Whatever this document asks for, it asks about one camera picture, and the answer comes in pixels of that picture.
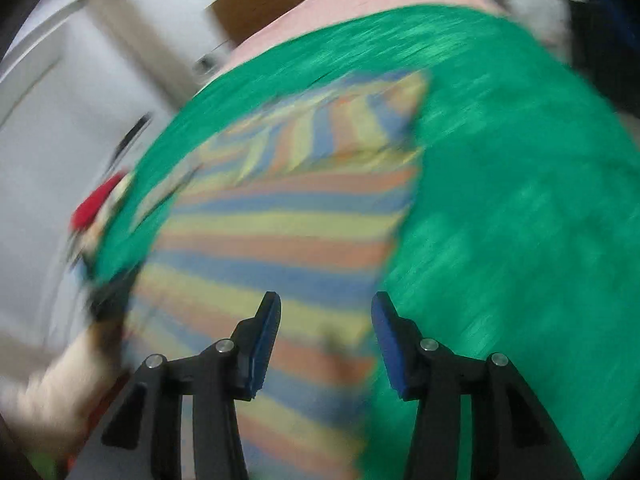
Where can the black clothes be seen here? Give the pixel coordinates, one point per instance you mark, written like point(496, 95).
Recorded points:
point(605, 55)

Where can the striped small shirt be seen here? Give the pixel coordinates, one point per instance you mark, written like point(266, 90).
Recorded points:
point(280, 220)

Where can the black item on dresser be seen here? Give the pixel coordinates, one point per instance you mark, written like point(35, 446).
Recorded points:
point(131, 136)

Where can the red cloth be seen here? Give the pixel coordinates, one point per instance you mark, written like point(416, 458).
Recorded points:
point(95, 205)

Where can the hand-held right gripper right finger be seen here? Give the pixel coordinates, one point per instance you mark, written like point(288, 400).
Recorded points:
point(392, 345)

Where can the person's left forearm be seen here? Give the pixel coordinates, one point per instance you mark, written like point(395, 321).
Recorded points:
point(60, 390)

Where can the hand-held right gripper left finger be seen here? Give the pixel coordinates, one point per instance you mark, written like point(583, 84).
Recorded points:
point(262, 345)

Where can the green blanket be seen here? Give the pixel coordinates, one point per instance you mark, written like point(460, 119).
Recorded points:
point(500, 185)

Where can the pink striped bed sheet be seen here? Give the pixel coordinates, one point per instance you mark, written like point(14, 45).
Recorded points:
point(350, 5)

